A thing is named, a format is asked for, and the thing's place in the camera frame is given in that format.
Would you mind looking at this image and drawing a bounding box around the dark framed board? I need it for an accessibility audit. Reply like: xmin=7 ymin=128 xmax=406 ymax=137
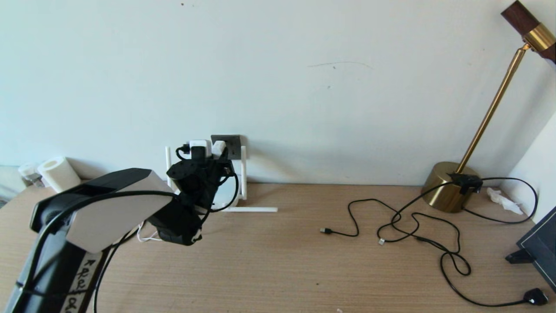
xmin=505 ymin=204 xmax=556 ymax=294

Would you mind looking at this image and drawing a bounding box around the black usb cable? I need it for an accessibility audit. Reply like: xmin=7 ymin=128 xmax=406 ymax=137
xmin=321 ymin=199 xmax=471 ymax=277

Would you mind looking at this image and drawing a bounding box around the white wifi router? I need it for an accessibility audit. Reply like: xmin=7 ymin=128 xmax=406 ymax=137
xmin=165 ymin=146 xmax=278 ymax=213

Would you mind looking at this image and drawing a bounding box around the black lamp power cord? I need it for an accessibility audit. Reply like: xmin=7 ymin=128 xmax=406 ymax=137
xmin=377 ymin=174 xmax=548 ymax=307

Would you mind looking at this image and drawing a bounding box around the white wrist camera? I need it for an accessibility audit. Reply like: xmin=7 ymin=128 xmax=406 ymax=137
xmin=176 ymin=139 xmax=213 ymax=160

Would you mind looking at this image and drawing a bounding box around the crumpled white tissue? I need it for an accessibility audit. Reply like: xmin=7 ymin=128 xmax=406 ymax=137
xmin=486 ymin=188 xmax=523 ymax=216

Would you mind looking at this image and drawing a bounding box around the grey wall socket plate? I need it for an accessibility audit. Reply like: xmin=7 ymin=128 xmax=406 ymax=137
xmin=211 ymin=135 xmax=242 ymax=160

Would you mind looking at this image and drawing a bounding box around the white handwritten label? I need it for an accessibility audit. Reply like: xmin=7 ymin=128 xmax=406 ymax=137
xmin=61 ymin=256 xmax=100 ymax=313

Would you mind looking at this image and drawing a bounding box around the white toilet paper roll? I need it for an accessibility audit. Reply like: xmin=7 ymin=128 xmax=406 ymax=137
xmin=37 ymin=156 xmax=82 ymax=194

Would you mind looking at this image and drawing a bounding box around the thick black cable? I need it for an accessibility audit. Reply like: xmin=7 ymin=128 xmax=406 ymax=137
xmin=93 ymin=230 xmax=139 ymax=313

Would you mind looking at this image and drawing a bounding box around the brass desk lamp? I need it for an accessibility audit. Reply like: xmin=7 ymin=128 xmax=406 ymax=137
xmin=420 ymin=1 xmax=556 ymax=213

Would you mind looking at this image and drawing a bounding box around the clear plastic container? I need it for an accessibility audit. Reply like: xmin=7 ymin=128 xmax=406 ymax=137
xmin=18 ymin=163 xmax=44 ymax=188

